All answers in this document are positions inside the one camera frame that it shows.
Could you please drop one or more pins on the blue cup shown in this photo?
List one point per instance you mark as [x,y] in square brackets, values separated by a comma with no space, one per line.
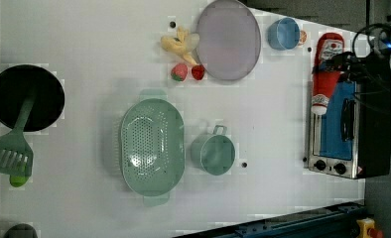
[284,34]

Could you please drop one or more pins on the blue metal frame rail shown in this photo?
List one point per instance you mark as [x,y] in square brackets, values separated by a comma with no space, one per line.
[336,221]

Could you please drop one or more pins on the pink toy strawberry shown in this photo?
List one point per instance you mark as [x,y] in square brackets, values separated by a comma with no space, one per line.
[179,72]

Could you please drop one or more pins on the red ketchup bottle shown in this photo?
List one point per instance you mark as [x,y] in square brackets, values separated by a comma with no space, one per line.
[324,82]

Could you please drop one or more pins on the grey round plate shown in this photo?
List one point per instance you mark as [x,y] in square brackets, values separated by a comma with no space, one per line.
[229,39]

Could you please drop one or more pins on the green oval strainer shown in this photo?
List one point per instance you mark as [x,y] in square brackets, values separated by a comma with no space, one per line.
[153,155]

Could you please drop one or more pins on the black round pan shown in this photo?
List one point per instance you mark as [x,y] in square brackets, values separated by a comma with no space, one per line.
[17,82]

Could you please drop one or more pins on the red toy strawberry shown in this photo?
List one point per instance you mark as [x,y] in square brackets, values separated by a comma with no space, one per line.
[198,72]

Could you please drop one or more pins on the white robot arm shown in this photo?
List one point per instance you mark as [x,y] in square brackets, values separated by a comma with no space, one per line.
[378,38]

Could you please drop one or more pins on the lime green toy fruit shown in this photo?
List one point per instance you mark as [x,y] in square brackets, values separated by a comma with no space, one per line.
[19,178]

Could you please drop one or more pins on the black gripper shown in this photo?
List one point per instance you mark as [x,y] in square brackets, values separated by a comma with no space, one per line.
[362,69]

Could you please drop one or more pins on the orange toy fruit slice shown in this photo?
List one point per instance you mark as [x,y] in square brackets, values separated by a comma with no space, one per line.
[303,37]

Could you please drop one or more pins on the silver toaster oven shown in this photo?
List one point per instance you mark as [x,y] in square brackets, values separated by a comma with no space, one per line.
[353,139]

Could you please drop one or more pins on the green slotted spatula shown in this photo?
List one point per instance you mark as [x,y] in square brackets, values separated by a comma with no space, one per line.
[16,155]

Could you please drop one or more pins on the peeled toy banana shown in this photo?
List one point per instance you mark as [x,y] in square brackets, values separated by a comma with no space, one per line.
[182,44]

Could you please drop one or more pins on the green cup with handle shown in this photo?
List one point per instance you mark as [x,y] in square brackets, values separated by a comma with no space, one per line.
[213,152]

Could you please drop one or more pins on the dark grey round object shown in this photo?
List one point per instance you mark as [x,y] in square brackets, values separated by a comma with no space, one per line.
[21,231]

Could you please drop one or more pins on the yellow red emergency button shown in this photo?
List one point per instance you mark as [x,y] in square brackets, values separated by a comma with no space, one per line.
[367,229]

